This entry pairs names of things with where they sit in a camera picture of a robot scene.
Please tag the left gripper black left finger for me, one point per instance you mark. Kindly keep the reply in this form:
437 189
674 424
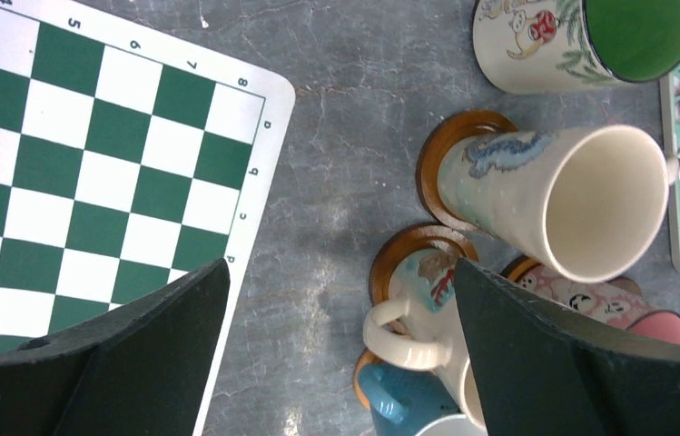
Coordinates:
140 369

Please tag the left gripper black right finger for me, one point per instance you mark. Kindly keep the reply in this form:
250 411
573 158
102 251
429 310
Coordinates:
542 369

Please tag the pink patterned mug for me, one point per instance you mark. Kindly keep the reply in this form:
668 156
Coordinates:
604 302

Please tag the white floral mug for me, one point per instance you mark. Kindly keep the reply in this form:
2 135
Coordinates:
446 354

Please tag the blue patterned mug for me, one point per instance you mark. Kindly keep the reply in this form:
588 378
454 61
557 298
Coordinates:
404 402

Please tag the large cream mug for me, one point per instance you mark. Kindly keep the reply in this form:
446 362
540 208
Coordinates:
585 201

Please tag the green inside mug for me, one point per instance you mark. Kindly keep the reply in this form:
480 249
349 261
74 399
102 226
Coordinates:
534 47

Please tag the green white chessboard mat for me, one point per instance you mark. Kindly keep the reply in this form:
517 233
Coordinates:
128 158

